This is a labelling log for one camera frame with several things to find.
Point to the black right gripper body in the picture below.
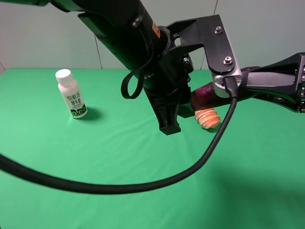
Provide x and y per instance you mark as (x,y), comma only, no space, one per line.
(300,84)

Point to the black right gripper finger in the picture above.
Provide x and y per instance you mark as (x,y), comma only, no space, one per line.
(287,98)
(279,74)

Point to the orange striped sliced bread roll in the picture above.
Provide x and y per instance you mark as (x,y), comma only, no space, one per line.
(207,118)

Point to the white milk bottle green label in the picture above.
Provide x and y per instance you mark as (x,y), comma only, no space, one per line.
(71,93)

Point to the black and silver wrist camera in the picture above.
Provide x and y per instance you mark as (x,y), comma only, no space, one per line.
(209,32)

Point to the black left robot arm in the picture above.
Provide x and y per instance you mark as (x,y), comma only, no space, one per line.
(127,30)

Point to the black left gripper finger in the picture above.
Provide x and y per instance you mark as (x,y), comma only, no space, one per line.
(166,110)

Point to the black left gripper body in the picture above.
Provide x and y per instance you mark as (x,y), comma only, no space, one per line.
(168,73)

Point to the purple eggplant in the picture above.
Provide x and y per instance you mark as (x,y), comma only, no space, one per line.
(205,97)

